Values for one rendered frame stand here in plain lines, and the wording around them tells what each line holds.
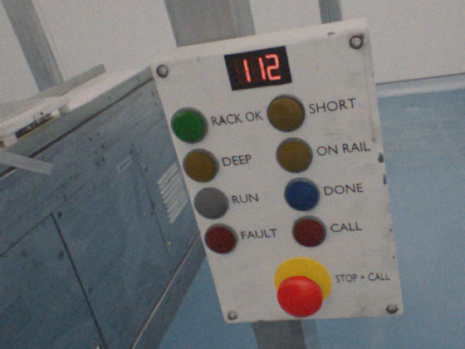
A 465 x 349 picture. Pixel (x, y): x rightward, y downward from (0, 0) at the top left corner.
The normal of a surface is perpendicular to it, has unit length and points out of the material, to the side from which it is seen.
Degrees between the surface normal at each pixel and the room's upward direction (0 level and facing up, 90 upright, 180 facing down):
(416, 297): 0
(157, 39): 90
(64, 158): 90
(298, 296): 85
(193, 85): 90
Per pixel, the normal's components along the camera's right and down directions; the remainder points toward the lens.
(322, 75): -0.14, 0.41
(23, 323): 0.97, -0.11
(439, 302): -0.18, -0.91
